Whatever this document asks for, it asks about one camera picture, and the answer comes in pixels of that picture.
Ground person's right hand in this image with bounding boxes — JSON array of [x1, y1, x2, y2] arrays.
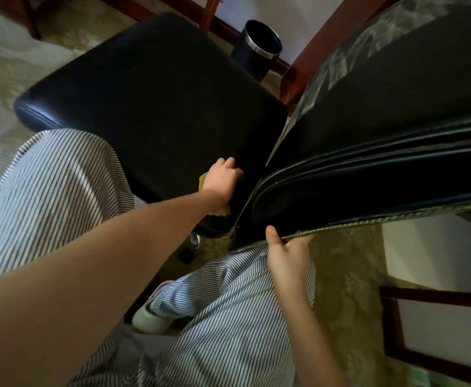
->
[[265, 225, 316, 287]]

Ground person's left hand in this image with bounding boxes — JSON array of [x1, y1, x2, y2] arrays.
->
[[201, 157, 245, 207]]

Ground yellow cleaning cloth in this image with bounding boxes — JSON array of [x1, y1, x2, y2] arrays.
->
[[198, 172, 232, 217]]

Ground black leather office chair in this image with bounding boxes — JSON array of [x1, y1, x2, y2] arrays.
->
[[13, 0, 471, 254]]

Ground person's right forearm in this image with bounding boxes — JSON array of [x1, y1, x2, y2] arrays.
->
[[275, 280, 350, 387]]

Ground person's left forearm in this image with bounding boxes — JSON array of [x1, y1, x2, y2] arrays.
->
[[0, 189, 225, 387]]

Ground black bin with chrome rim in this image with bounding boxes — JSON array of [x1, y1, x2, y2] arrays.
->
[[231, 20, 283, 83]]

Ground white shoe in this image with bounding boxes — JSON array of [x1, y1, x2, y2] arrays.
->
[[132, 280, 180, 335]]

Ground reddish brown wooden desk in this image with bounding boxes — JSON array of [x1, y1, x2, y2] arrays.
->
[[279, 0, 406, 116]]

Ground striped trousers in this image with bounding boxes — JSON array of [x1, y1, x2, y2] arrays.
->
[[0, 129, 317, 387]]

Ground brown wooden furniture leg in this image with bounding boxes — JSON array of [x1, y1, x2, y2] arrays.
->
[[0, 0, 43, 41]]

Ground dark wooden frame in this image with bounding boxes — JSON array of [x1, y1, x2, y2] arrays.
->
[[379, 285, 471, 387]]

